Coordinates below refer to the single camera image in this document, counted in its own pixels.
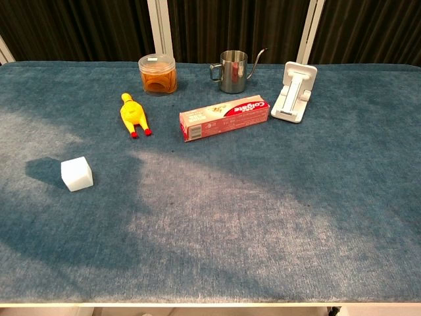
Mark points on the red Colgate toothpaste box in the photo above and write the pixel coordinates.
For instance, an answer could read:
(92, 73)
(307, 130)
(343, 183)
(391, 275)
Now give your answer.
(223, 118)

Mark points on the blue felt table cloth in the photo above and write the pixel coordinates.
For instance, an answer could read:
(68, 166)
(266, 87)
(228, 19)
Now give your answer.
(230, 204)

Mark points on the stainless steel gooseneck pitcher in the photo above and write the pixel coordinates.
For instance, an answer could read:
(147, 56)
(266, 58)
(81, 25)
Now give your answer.
(233, 72)

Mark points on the yellow rubber chicken toy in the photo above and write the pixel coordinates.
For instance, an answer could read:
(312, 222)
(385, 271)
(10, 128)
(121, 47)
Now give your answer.
(133, 113)

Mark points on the clear plastic jar amber contents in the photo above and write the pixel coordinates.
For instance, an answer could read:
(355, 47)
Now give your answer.
(158, 76)

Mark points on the white folding phone stand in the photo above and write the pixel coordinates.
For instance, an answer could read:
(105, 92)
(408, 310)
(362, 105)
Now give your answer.
(294, 93)

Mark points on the light blue foam cube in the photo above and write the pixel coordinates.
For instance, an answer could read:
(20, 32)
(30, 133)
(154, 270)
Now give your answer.
(76, 174)

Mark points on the dark pleated curtain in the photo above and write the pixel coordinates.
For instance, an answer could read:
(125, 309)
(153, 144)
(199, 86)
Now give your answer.
(79, 29)

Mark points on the white vertical frame post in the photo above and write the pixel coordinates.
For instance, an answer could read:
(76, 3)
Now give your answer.
(309, 31)
(6, 52)
(160, 26)

